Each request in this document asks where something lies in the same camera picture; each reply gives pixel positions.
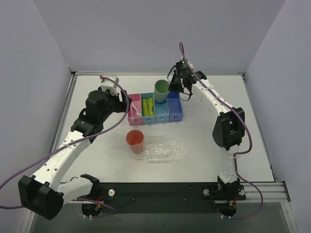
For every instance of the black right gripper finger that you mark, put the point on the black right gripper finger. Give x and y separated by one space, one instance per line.
179 87
172 85

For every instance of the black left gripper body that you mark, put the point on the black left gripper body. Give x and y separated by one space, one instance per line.
124 101

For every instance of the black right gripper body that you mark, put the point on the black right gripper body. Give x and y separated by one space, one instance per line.
177 84

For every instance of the green plastic cup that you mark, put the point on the green plastic cup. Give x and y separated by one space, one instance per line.
161 90

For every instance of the orange plastic cup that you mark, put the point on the orange plastic cup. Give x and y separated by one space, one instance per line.
135 140

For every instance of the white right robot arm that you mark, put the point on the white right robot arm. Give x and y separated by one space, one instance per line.
228 129

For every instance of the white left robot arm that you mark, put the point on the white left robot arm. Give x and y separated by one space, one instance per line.
42 192

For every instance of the large green toothpaste tube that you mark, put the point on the large green toothpaste tube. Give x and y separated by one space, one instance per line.
151 107

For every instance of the small green toothpaste tube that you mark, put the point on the small green toothpaste tube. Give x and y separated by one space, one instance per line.
145 108

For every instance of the pink toothbrush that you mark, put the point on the pink toothbrush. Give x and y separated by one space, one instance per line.
131 111

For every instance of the clear textured tray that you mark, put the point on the clear textured tray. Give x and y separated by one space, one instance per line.
176 148

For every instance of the dark blue drawer bin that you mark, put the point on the dark blue drawer bin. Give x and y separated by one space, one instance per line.
175 107

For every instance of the light blue drawer bin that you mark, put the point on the light blue drawer bin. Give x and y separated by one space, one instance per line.
162 112

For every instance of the teal drawer bin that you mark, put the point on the teal drawer bin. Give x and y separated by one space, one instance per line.
149 119

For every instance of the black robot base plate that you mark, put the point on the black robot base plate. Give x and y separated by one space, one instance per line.
162 198

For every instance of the aluminium table frame rail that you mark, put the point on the aluminium table frame rail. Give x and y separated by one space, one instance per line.
109 157

